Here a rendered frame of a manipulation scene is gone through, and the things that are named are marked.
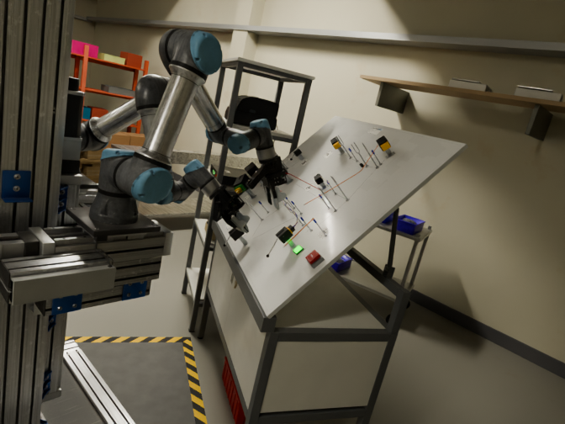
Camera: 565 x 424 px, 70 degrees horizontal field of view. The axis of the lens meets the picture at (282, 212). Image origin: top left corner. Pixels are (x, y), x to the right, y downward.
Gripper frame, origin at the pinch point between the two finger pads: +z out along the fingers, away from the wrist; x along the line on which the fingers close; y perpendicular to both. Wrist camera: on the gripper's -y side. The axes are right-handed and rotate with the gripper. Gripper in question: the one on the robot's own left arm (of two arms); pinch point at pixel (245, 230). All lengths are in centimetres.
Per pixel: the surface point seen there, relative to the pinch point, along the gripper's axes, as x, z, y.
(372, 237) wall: 261, 123, -113
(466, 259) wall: 232, 177, -33
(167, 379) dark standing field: -12, 40, -114
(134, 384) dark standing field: -25, 28, -118
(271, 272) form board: -0.3, 20.9, -4.5
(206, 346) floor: 27, 49, -125
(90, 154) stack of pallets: 113, -125, -189
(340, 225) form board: 16.8, 24.4, 26.6
